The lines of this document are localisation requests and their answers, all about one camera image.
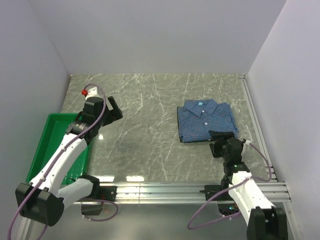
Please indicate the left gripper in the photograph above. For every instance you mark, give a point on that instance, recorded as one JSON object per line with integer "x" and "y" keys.
{"x": 113, "y": 114}

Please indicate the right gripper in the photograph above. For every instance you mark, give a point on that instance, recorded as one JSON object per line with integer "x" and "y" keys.
{"x": 214, "y": 135}

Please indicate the blue plaid long sleeve shirt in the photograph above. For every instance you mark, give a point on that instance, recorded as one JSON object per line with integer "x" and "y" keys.
{"x": 196, "y": 118}

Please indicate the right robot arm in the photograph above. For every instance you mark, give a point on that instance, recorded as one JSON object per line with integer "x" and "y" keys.
{"x": 263, "y": 219}

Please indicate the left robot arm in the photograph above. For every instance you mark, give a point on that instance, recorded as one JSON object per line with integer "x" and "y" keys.
{"x": 43, "y": 199}

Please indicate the green plastic tray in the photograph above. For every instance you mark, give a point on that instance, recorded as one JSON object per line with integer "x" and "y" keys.
{"x": 52, "y": 135}

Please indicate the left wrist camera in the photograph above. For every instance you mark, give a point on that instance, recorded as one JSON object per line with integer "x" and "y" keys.
{"x": 89, "y": 93}

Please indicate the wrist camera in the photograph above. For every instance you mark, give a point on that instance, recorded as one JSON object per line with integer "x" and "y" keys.
{"x": 89, "y": 93}
{"x": 246, "y": 144}

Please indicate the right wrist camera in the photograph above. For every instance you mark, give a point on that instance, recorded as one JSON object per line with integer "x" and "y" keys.
{"x": 246, "y": 144}

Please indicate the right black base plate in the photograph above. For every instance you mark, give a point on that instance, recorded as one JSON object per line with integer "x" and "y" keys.
{"x": 210, "y": 190}

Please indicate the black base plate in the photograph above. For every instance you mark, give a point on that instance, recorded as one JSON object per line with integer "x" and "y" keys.
{"x": 210, "y": 190}
{"x": 108, "y": 193}

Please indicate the aluminium mounting rail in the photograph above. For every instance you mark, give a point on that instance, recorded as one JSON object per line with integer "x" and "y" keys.
{"x": 184, "y": 192}

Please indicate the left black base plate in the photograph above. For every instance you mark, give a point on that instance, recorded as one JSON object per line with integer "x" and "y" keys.
{"x": 108, "y": 193}

